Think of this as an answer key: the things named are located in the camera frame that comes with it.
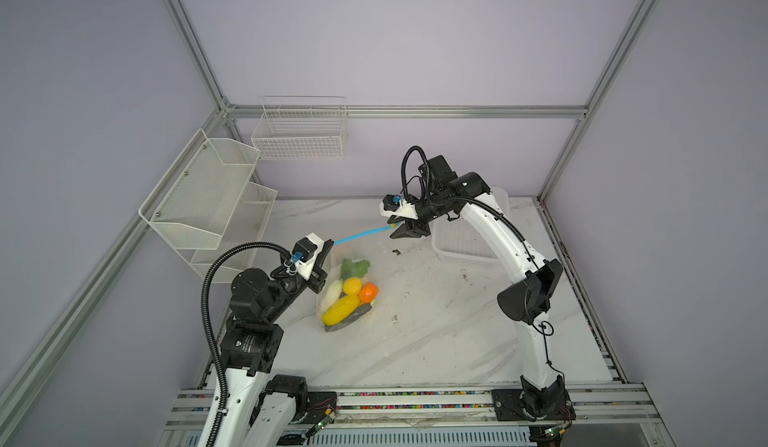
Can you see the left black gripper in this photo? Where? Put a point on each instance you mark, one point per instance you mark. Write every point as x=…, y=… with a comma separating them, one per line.
x=315, y=280

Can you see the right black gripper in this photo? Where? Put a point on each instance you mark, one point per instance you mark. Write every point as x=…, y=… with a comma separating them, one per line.
x=409, y=231

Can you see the white radish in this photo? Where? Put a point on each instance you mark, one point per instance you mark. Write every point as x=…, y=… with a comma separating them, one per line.
x=338, y=272

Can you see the clear zip top bag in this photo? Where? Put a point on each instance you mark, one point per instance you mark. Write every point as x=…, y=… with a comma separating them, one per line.
x=368, y=245

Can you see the yellow corn cob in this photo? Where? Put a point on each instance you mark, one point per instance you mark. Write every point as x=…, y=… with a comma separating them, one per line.
x=340, y=310

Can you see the yellow lemon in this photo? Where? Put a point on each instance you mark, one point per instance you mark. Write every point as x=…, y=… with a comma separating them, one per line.
x=352, y=286

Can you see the orange tangerine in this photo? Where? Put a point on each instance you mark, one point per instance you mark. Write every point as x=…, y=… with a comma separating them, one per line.
x=368, y=293

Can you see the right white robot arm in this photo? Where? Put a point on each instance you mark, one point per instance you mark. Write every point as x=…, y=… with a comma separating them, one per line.
x=430, y=190

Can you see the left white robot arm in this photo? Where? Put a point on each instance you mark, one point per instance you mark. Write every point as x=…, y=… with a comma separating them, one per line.
x=251, y=405

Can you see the white plastic food basket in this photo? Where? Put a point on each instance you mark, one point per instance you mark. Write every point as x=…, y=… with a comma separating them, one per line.
x=460, y=243

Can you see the white mesh two-tier shelf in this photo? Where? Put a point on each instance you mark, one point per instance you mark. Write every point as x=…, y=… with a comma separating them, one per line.
x=209, y=202

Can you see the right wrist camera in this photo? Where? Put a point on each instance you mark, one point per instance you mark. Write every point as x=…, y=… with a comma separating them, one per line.
x=397, y=206

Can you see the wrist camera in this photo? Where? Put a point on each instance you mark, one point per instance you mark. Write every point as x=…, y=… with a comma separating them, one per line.
x=305, y=253
x=397, y=206

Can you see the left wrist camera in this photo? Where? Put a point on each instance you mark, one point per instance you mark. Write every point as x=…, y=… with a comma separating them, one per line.
x=305, y=253

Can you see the aluminium frame back bar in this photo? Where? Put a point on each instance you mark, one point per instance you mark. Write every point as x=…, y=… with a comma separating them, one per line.
x=415, y=111

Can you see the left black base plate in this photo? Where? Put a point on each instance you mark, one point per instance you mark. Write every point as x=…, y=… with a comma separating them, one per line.
x=311, y=412

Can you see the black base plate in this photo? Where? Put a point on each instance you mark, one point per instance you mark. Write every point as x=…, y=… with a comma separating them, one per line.
x=311, y=412
x=532, y=406

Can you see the white wire wall basket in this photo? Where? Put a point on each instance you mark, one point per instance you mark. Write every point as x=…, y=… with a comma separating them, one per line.
x=301, y=128

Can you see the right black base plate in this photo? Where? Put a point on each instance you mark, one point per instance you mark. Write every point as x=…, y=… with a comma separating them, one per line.
x=532, y=406

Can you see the aluminium front rail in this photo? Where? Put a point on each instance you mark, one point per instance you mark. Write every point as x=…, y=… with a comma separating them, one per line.
x=443, y=416

